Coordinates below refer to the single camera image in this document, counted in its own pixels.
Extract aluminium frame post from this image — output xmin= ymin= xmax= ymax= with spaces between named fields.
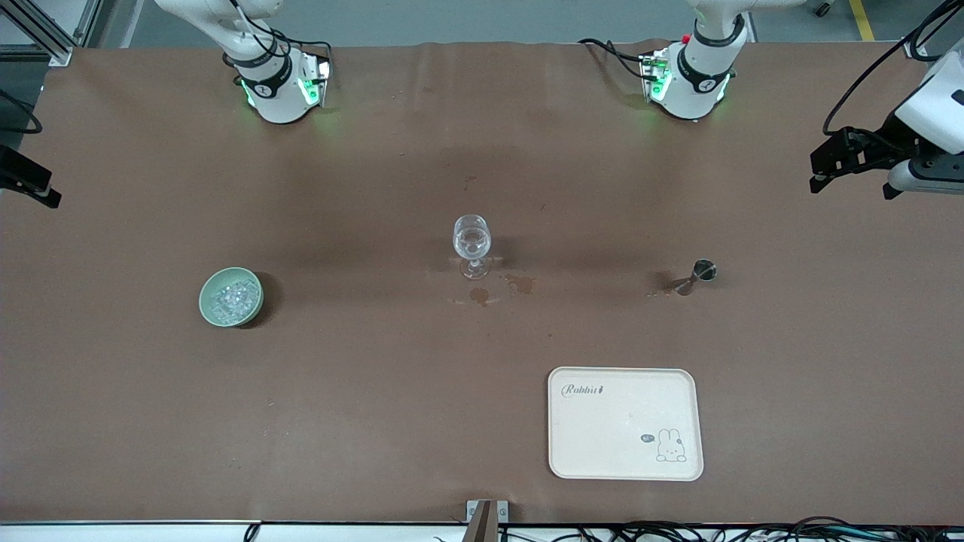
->
xmin=0 ymin=0 xmax=102 ymax=67

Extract black right arm base cable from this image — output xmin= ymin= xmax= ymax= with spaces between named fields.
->
xmin=226 ymin=0 xmax=334 ymax=69

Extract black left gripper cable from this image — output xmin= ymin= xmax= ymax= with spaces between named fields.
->
xmin=822 ymin=0 xmax=964 ymax=136

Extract black arm base cable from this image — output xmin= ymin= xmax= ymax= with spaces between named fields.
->
xmin=578 ymin=38 xmax=652 ymax=82
xmin=226 ymin=0 xmax=334 ymax=69

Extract tangled black cables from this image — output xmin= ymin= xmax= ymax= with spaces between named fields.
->
xmin=497 ymin=516 xmax=964 ymax=542

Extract clear ice cubes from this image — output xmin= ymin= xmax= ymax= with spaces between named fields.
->
xmin=211 ymin=279 xmax=255 ymax=323

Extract green ceramic bowl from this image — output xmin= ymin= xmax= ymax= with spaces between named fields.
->
xmin=199 ymin=266 xmax=265 ymax=328

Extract metal jigger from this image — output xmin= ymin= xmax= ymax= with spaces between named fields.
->
xmin=673 ymin=259 xmax=717 ymax=297

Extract cream rabbit print tray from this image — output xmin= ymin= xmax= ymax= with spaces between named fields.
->
xmin=548 ymin=366 xmax=704 ymax=482

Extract brown table cover sheet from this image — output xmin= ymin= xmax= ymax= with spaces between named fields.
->
xmin=0 ymin=38 xmax=964 ymax=525

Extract black left arm base cable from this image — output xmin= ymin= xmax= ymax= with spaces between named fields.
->
xmin=578 ymin=38 xmax=652 ymax=82

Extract clear wine glass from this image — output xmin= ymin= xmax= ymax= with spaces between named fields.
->
xmin=452 ymin=215 xmax=493 ymax=281

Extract brown vertical post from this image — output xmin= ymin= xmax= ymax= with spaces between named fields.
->
xmin=465 ymin=502 xmax=495 ymax=542

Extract grey metal bracket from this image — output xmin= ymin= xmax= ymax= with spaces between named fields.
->
xmin=465 ymin=499 xmax=510 ymax=525

